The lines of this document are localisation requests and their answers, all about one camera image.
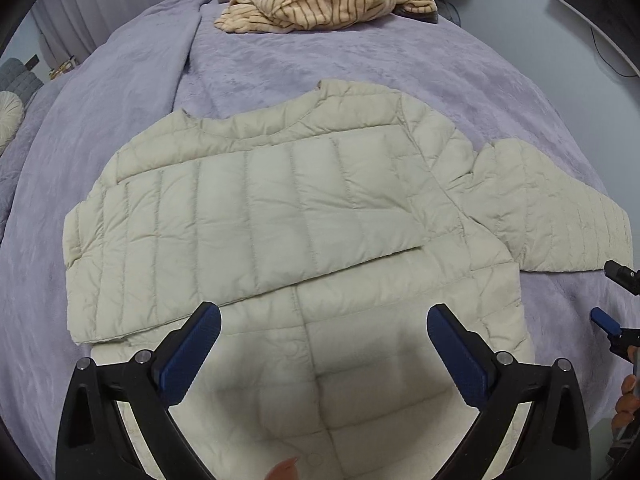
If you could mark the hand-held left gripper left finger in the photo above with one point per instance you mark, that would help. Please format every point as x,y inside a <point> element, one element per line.
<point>192,350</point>

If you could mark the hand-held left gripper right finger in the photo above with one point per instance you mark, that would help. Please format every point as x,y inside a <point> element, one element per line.
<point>460,355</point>

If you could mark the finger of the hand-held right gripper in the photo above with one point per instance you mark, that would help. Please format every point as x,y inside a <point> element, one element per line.
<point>607,321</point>
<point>622,275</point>

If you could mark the cream puffer jacket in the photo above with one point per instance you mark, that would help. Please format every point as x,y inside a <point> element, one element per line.
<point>300,210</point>

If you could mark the person's right hand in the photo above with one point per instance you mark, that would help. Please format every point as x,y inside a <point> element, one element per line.
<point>627,402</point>

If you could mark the person's left hand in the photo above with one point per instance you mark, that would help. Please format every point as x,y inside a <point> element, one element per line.
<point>284,470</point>

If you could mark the black monitor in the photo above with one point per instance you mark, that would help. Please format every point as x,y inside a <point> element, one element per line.
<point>595,5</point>

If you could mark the round cream cushion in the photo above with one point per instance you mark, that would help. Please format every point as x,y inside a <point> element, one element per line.
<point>10,120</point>

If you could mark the small yellow items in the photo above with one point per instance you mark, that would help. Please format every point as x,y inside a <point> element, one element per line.
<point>62,67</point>

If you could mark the purple blanket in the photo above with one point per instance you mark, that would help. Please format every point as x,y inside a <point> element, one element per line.
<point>300,55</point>

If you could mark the grey quilted headboard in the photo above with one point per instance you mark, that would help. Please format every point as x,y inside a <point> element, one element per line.
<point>17,80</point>

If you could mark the pale pleated curtain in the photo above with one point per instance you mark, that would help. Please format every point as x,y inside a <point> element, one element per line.
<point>65,20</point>

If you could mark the small black wall plate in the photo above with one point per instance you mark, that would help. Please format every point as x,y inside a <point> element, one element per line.
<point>32,61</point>

